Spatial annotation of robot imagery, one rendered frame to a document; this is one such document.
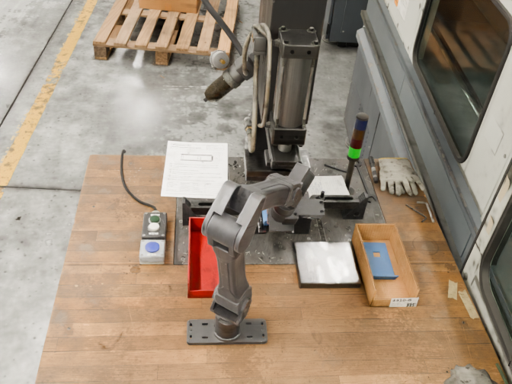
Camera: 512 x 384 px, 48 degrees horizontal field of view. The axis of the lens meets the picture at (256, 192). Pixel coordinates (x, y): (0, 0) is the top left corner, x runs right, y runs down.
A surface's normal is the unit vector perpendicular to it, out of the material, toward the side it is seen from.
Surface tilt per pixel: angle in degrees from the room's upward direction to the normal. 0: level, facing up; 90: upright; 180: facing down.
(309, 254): 0
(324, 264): 0
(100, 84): 0
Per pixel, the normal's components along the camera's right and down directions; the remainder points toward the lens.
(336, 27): 0.01, 0.65
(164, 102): 0.07, -0.76
